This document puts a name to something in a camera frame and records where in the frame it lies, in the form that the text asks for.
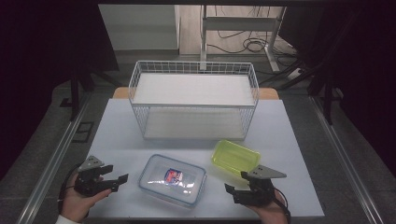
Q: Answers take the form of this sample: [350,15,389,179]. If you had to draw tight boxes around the green plastic food container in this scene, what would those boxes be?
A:
[211,139,262,177]

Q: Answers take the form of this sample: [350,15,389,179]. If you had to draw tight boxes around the dark curtain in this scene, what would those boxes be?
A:
[278,0,396,178]

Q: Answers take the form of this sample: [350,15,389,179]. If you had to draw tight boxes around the hand-held gripper black cable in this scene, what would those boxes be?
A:
[57,163,82,213]
[274,187,292,218]

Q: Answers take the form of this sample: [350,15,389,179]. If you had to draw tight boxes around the wooden table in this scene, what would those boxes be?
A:
[112,86,280,101]

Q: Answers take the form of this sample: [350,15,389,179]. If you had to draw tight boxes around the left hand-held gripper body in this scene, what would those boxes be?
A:
[74,155,120,198]

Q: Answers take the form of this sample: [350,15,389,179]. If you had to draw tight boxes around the clear plastic food container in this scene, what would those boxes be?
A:
[138,154,207,208]

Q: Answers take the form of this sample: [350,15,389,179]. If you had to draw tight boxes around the white power strip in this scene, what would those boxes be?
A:
[285,67,305,81]

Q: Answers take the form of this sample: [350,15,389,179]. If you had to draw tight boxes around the coiled black floor cable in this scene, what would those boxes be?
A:
[242,36,270,54]

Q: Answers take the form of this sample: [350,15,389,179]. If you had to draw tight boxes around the right hand-held gripper black cable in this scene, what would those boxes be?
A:
[274,187,292,218]

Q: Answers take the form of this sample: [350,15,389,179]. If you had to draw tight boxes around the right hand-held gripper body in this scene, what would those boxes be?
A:
[233,164,288,207]

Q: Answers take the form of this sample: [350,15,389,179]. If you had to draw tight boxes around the person's right hand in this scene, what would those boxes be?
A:
[247,189,290,224]

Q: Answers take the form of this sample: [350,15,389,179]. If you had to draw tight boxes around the white metal desk frame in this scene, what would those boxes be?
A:
[199,4,288,73]

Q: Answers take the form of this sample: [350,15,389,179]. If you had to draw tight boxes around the person's left hand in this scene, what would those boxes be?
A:
[60,172,112,223]

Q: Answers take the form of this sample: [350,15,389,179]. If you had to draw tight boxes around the metal floor rail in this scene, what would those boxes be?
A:
[16,92,92,224]
[310,95,385,224]

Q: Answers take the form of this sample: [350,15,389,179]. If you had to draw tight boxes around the white cabinet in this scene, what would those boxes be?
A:
[98,4,181,51]

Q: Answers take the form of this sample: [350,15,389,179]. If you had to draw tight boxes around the left hand-held gripper black cable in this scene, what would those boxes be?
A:
[57,163,82,213]

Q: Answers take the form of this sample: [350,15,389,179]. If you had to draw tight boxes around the black tripod stand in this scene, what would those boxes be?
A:
[260,54,345,126]
[68,60,123,122]

